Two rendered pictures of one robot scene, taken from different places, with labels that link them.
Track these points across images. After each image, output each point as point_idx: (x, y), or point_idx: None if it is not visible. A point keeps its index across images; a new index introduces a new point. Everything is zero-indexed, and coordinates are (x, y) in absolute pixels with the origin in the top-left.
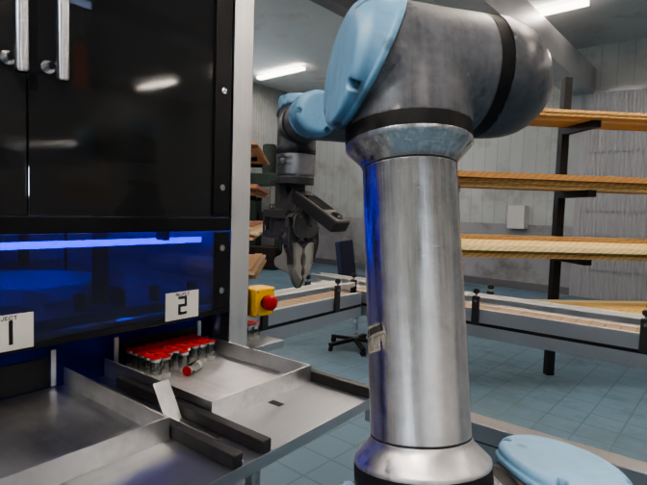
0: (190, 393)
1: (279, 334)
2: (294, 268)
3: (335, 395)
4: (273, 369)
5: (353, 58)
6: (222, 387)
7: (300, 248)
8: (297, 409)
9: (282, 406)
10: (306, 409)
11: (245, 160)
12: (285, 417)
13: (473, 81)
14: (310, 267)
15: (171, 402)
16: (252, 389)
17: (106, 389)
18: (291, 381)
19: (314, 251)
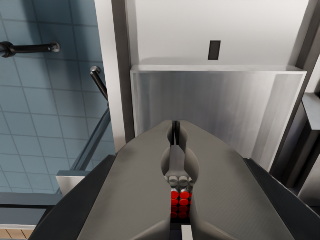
0: (293, 106)
1: (33, 197)
2: (231, 147)
3: (148, 5)
4: (138, 119)
5: None
6: (214, 121)
7: (210, 212)
8: (215, 15)
9: (217, 37)
10: (208, 6)
11: None
12: (242, 11)
13: None
14: (133, 142)
15: (309, 107)
16: (241, 70)
17: (315, 165)
18: (171, 67)
19: (92, 190)
